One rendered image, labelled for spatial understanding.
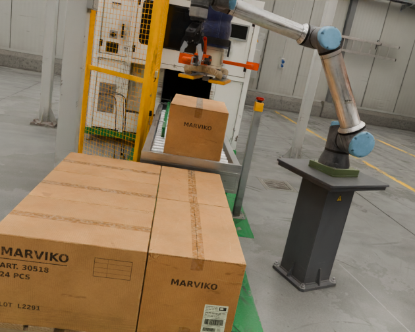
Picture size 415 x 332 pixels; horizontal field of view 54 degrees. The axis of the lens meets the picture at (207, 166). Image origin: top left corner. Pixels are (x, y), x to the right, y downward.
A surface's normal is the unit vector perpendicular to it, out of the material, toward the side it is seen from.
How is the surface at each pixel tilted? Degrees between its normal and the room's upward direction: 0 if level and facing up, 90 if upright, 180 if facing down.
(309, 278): 90
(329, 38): 81
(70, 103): 90
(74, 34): 91
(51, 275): 90
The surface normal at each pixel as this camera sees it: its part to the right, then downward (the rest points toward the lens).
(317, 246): 0.47, 0.33
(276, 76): 0.15, 0.29
